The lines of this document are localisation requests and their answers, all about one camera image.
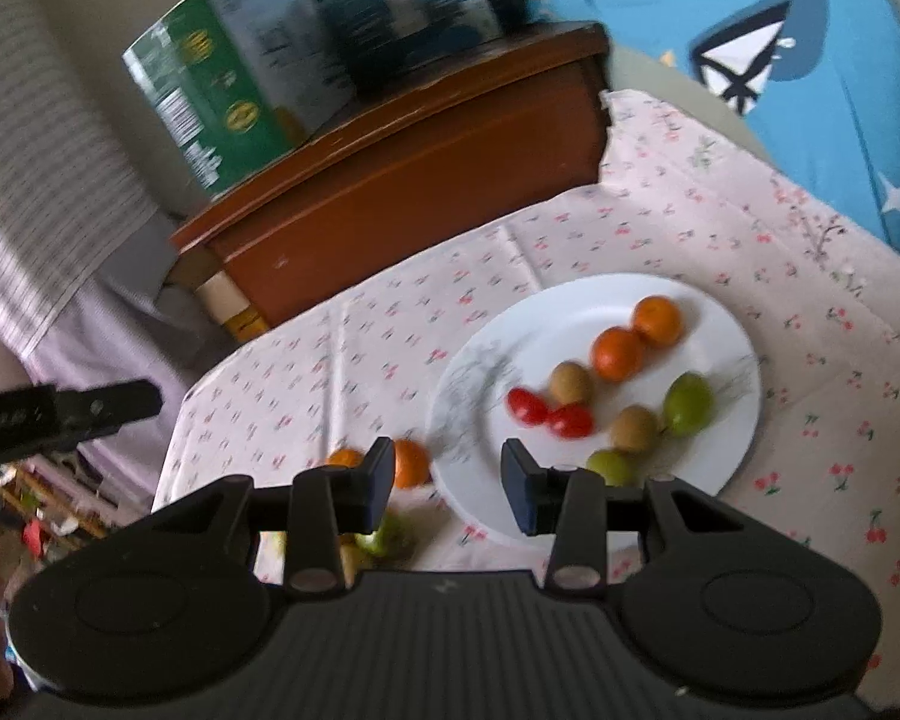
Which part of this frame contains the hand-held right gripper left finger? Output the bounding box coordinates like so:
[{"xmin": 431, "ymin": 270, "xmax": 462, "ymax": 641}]
[{"xmin": 150, "ymin": 436, "xmax": 397, "ymax": 601}]

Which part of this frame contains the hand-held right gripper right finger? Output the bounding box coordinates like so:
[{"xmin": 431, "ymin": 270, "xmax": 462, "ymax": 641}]
[{"xmin": 499, "ymin": 439, "xmax": 751, "ymax": 593}]

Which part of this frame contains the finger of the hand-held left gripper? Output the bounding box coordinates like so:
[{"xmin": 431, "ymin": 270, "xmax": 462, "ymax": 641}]
[{"xmin": 52, "ymin": 380, "xmax": 162, "ymax": 437}]

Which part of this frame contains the red cherry tomato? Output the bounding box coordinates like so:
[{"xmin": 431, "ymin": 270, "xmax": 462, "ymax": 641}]
[
  {"xmin": 506, "ymin": 387, "xmax": 550, "ymax": 427},
  {"xmin": 546, "ymin": 403, "xmax": 595, "ymax": 440}
]

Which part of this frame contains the white plate with grey flowers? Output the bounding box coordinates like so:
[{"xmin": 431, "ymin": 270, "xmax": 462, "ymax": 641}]
[{"xmin": 427, "ymin": 274, "xmax": 764, "ymax": 548}]

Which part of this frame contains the dark reddish orange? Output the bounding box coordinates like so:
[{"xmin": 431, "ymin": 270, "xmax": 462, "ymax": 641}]
[{"xmin": 591, "ymin": 326, "xmax": 646, "ymax": 383}]

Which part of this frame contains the bright orange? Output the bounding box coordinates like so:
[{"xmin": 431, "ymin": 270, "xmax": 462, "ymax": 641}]
[{"xmin": 632, "ymin": 295, "xmax": 685, "ymax": 348}]

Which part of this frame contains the pale purple cloth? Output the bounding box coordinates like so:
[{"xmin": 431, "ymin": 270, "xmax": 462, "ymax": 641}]
[{"xmin": 22, "ymin": 217, "xmax": 233, "ymax": 496}]

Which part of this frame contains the cluttered wooden shelf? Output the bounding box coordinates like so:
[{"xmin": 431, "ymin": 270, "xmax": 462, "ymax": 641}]
[{"xmin": 0, "ymin": 457, "xmax": 113, "ymax": 563}]

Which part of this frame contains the white yellow cardboard box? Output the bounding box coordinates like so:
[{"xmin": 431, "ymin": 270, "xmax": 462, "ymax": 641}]
[{"xmin": 195, "ymin": 270, "xmax": 271, "ymax": 338}]

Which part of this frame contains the brown wooden cabinet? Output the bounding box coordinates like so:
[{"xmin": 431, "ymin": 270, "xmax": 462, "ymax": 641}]
[{"xmin": 169, "ymin": 21, "xmax": 612, "ymax": 331}]

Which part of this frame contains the green cardboard box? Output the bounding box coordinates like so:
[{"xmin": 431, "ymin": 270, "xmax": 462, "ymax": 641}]
[{"xmin": 122, "ymin": 0, "xmax": 357, "ymax": 203}]

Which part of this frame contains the cherry print tablecloth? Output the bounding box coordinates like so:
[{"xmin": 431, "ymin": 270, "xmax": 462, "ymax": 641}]
[{"xmin": 150, "ymin": 88, "xmax": 900, "ymax": 691}]

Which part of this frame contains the blue printed pillow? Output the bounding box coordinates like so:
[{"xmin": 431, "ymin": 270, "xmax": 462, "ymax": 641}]
[{"xmin": 529, "ymin": 0, "xmax": 900, "ymax": 271}]

